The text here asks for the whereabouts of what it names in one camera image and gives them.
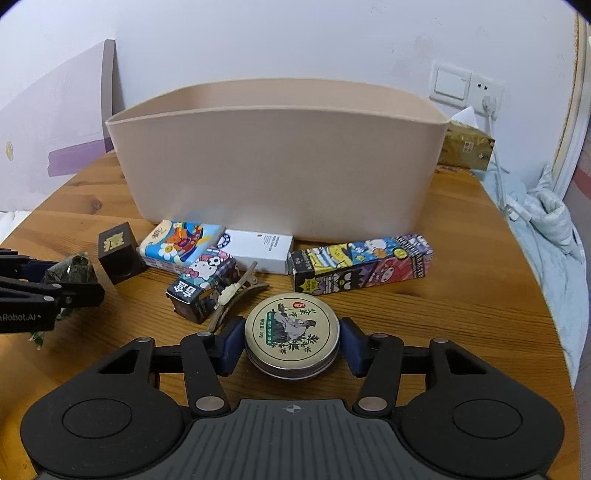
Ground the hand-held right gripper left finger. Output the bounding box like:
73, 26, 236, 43
95, 318, 245, 418

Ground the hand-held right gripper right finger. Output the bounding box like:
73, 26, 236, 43
339, 316, 490, 418

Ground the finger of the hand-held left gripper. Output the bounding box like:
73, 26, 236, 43
0, 276, 106, 311
0, 248, 54, 281

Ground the dark green foil packet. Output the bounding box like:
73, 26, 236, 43
28, 250, 99, 352

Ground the round metal balm tin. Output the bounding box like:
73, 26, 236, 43
244, 292, 341, 381

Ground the white cardboard box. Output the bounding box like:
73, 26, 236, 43
217, 229, 295, 275

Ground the cartoon bear tissue pack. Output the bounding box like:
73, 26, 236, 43
137, 220, 226, 271

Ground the beige plastic storage basket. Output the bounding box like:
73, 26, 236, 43
105, 78, 450, 241

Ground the brown hair clip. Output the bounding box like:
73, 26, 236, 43
205, 261, 271, 333

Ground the dark brown cube block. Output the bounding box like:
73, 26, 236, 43
98, 222, 149, 285

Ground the small cartoon cat box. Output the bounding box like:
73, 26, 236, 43
166, 256, 238, 325

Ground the long cartoon printed box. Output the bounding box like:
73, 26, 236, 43
287, 233, 435, 294

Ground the lilac cabinet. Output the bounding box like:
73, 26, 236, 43
0, 39, 116, 210

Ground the light blue cloth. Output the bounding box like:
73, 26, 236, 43
480, 161, 585, 384

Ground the gold tissue box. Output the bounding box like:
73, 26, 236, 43
436, 107, 496, 172

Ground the white wall switch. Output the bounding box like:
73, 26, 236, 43
431, 65, 472, 100

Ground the white wall socket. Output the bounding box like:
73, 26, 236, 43
471, 74, 505, 116

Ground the white door frame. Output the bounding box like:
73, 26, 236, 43
551, 9, 591, 199

